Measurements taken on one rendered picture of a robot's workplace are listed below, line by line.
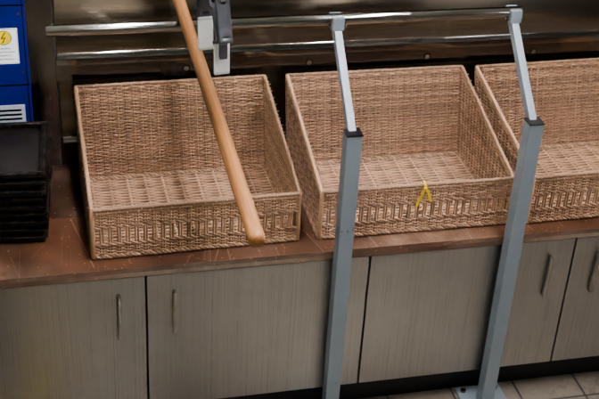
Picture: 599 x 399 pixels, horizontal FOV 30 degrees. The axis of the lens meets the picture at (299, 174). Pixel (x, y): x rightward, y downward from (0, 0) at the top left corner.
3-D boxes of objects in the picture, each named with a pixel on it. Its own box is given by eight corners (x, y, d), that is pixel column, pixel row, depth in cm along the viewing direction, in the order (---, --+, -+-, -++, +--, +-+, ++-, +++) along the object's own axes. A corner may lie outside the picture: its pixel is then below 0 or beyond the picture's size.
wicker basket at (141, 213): (75, 168, 326) (70, 83, 312) (264, 154, 339) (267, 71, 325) (89, 263, 286) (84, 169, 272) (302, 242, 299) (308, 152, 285)
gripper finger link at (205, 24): (198, 18, 219) (197, 16, 219) (199, 51, 222) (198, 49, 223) (213, 16, 220) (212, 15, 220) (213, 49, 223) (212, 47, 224)
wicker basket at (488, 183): (278, 153, 340) (282, 71, 326) (453, 142, 352) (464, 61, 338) (315, 242, 299) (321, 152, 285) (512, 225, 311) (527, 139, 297)
